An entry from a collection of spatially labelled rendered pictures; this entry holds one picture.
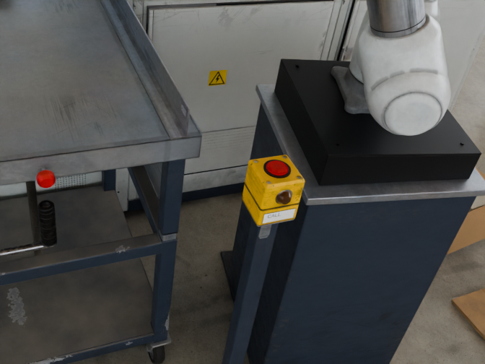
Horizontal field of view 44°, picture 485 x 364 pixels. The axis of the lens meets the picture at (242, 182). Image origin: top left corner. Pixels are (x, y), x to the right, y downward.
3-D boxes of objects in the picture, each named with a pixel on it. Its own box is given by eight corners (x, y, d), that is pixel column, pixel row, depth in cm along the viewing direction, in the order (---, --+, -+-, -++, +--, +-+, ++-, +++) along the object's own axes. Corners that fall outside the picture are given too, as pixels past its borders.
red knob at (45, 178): (56, 188, 111) (55, 175, 109) (38, 191, 110) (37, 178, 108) (53, 173, 114) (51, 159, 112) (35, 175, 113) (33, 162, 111)
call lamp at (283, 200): (293, 206, 108) (297, 192, 106) (276, 209, 107) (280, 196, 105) (290, 201, 109) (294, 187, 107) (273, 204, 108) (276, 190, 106)
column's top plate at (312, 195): (407, 89, 172) (409, 83, 171) (488, 196, 139) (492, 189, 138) (255, 89, 160) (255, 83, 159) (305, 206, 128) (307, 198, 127)
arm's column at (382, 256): (341, 265, 217) (404, 92, 171) (387, 368, 187) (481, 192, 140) (226, 274, 206) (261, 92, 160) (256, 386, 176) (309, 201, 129)
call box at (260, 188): (295, 220, 114) (307, 179, 107) (257, 228, 111) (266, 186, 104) (277, 192, 119) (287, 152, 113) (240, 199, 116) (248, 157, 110)
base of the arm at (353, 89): (393, 68, 157) (400, 49, 154) (420, 119, 141) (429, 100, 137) (326, 61, 154) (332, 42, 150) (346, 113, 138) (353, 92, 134)
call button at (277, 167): (290, 178, 109) (292, 172, 107) (271, 182, 107) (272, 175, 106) (281, 165, 111) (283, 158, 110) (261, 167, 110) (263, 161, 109)
